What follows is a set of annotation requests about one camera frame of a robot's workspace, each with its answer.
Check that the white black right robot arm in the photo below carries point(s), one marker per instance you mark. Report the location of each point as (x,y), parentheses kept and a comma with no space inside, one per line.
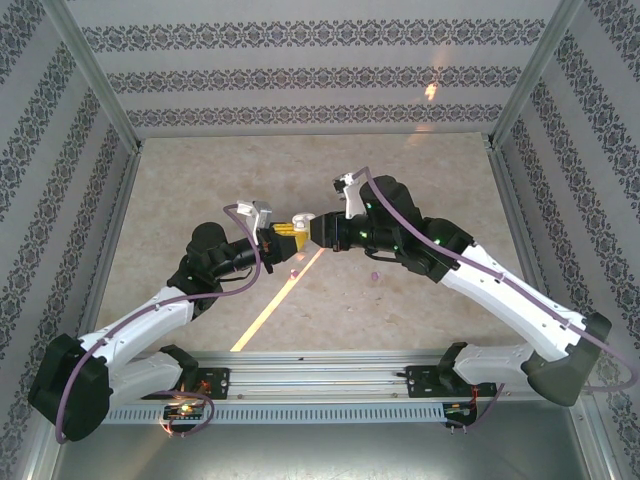
(500,295)

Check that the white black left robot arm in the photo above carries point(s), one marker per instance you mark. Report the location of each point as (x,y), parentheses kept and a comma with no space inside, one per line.
(140,320)

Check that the small left circuit board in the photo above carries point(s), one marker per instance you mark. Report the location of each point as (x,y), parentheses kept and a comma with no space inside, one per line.
(182,411)

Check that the small circuit board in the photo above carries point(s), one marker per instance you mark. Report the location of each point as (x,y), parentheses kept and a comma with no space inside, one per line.
(457,409)
(182,411)

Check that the small right circuit board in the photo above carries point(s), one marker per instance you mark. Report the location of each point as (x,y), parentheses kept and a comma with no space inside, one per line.
(457,409)

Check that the grey metal shelf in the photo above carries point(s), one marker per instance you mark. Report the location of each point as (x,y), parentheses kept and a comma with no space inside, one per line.
(320,455)

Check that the aluminium side rail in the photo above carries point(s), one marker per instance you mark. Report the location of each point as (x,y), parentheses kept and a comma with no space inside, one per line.
(510,200)
(114,225)

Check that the aluminium mounting rail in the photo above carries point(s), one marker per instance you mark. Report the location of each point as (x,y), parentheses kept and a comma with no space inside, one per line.
(310,375)

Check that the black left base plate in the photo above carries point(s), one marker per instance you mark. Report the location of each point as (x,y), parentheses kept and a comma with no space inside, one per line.
(217,382)

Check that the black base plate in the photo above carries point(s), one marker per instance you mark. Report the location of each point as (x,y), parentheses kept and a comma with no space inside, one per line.
(217,382)
(420,382)

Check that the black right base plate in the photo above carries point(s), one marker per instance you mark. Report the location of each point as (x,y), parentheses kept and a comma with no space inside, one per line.
(420,382)

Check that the aluminium frame post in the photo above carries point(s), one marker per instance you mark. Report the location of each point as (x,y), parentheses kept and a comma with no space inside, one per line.
(100,85)
(532,75)

